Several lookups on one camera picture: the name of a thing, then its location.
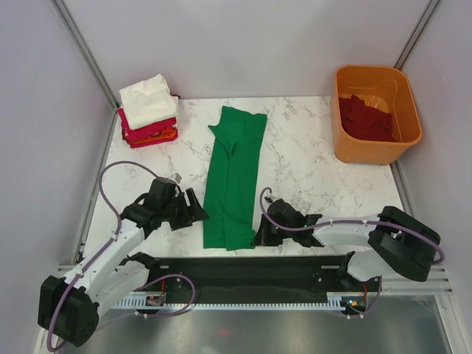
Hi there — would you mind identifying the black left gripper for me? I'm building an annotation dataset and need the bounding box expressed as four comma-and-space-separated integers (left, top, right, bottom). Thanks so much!
161, 188, 209, 232

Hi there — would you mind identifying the green t-shirt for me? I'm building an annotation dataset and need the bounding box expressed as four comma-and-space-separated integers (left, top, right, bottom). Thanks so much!
203, 106, 267, 251

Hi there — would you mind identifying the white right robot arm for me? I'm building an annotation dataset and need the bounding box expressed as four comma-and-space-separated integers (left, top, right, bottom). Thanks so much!
252, 196, 445, 291

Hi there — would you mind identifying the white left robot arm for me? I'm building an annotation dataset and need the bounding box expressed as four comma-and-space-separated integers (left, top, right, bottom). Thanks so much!
38, 177, 209, 347

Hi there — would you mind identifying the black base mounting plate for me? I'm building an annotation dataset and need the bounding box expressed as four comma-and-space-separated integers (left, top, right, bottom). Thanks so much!
121, 254, 383, 305

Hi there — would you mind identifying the orange folded t-shirt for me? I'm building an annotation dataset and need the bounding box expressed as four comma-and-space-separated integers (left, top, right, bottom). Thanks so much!
134, 126, 178, 148

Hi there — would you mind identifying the pink folded t-shirt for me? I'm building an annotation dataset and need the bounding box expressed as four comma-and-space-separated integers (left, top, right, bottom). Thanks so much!
118, 91, 179, 148

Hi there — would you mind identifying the white folded t-shirt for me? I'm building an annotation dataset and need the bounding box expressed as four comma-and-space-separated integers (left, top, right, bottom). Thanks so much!
119, 74, 177, 130

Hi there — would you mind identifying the dark red t-shirt in tub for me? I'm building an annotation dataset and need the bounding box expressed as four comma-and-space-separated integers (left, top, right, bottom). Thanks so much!
339, 95, 396, 142

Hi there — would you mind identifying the orange plastic tub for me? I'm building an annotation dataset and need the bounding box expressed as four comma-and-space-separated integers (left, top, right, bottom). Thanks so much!
330, 65, 423, 165

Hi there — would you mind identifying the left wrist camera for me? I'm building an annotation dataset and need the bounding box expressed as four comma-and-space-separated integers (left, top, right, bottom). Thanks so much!
164, 173, 182, 184

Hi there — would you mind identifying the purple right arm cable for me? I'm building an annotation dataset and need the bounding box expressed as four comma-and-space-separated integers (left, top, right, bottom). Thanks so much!
259, 187, 445, 320

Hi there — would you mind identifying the slotted cable duct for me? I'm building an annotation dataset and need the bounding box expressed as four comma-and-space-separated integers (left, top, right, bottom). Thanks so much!
114, 293, 364, 310

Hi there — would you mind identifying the aluminium front rail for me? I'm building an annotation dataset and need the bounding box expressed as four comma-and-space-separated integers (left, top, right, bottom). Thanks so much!
51, 263, 454, 296

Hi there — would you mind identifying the left aluminium frame post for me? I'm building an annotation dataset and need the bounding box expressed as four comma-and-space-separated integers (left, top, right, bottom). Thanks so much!
50, 0, 119, 108

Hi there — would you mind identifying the aluminium frame post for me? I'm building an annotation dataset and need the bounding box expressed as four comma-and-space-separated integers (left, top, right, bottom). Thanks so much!
50, 0, 119, 108
393, 0, 443, 71

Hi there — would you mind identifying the right aluminium frame post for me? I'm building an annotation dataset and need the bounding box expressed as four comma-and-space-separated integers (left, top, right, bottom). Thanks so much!
393, 0, 443, 71

